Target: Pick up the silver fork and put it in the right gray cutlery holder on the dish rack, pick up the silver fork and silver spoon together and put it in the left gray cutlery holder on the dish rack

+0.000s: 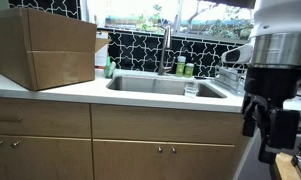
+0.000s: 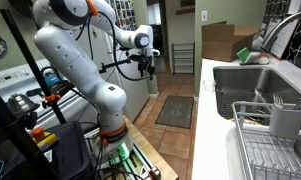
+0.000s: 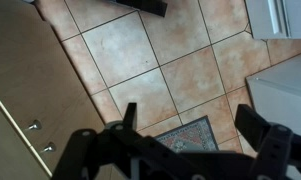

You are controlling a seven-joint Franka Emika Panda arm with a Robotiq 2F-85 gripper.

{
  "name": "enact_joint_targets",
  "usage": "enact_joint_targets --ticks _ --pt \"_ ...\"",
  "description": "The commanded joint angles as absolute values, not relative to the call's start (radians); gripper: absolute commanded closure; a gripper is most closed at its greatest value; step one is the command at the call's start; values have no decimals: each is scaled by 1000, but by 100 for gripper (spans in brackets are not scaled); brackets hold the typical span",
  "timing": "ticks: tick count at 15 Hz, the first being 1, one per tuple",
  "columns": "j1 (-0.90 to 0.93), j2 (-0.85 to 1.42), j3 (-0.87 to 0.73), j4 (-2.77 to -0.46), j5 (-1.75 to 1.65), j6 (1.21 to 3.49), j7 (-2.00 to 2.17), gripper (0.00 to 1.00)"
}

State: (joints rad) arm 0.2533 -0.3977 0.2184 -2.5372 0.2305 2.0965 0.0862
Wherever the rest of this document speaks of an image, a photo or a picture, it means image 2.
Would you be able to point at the green sponge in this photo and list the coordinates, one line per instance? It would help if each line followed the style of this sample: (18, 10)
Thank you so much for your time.
(243, 54)

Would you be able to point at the cardboard box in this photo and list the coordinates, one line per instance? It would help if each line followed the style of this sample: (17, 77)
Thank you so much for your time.
(222, 41)

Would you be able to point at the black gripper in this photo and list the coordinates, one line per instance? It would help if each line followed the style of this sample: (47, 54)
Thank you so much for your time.
(145, 67)

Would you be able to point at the red emergency stop button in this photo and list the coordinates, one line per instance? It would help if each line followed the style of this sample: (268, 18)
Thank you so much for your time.
(38, 134)

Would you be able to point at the silver kitchen faucet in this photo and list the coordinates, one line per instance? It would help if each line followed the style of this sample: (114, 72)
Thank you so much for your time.
(271, 37)

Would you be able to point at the wire dish rack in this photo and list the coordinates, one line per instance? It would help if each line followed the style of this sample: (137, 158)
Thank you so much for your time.
(263, 156)

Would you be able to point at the white stove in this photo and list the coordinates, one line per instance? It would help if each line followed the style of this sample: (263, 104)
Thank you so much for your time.
(21, 80)

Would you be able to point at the teal kettle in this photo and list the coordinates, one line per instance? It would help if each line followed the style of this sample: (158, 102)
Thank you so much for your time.
(51, 76)

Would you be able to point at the patterned floor mat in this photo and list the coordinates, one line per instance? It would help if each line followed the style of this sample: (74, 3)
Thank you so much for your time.
(176, 112)

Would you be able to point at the gray cutlery holder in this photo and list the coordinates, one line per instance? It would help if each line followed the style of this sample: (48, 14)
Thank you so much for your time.
(285, 122)

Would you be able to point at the silver pot lid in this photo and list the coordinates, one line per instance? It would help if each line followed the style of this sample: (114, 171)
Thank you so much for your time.
(19, 103)

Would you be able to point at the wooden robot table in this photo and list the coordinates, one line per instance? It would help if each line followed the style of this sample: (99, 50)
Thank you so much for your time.
(167, 173)

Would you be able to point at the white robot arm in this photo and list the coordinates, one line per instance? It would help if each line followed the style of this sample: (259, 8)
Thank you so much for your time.
(56, 20)

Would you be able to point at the white refrigerator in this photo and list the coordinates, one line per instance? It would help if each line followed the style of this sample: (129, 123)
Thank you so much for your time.
(99, 45)

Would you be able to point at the black tripod pole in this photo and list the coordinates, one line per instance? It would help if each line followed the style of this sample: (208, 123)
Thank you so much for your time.
(49, 96)

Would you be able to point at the metal shoe rack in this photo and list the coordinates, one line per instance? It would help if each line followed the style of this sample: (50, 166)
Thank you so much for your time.
(183, 58)

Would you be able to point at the stainless steel sink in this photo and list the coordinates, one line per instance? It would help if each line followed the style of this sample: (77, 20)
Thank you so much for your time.
(251, 85)

